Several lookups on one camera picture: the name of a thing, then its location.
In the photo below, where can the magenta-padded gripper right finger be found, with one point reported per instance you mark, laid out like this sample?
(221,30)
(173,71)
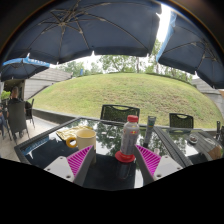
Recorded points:
(149,159)

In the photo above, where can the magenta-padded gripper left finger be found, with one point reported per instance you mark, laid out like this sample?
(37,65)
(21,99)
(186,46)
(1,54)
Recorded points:
(78,160)

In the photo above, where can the red-capped drink bottle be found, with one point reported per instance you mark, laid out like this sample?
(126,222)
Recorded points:
(129,136)

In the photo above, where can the yellow mug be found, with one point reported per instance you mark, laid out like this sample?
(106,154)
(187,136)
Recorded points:
(85,139)

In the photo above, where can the flat round red coaster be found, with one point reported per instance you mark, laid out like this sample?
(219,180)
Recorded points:
(124,158)

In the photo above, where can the grey standing tube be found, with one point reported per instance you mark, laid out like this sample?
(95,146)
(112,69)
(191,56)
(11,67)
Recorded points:
(149,130)

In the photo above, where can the yellow snack packet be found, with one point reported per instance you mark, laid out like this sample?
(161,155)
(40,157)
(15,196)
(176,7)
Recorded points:
(66,132)

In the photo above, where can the wicker-edged glass table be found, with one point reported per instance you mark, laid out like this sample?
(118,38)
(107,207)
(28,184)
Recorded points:
(180,146)

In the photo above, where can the small glass ashtray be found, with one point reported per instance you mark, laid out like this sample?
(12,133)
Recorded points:
(193,138)

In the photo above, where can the small dark wicker chair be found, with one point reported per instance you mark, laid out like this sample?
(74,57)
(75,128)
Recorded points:
(181,121)

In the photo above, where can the wide dark wicker chair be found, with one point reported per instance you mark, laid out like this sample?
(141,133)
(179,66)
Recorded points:
(120,114)

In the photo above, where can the dark slim chair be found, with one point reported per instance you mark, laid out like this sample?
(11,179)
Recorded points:
(30,111)

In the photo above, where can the dark high-backed wicker chair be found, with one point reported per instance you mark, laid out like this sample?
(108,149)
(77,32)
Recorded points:
(17,118)

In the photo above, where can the grey-roofed building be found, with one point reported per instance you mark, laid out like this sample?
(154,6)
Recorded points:
(210,91)
(46,81)

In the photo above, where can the person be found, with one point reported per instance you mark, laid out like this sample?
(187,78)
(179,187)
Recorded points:
(15,95)

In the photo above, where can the navy parasol with printed edge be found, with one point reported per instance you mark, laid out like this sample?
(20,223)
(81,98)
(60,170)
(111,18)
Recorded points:
(20,70)

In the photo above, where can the navy parasol with blue edge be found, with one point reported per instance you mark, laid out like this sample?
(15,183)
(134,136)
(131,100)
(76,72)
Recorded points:
(196,50)

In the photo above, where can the large navy parasol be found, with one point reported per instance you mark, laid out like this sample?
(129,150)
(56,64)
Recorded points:
(83,30)

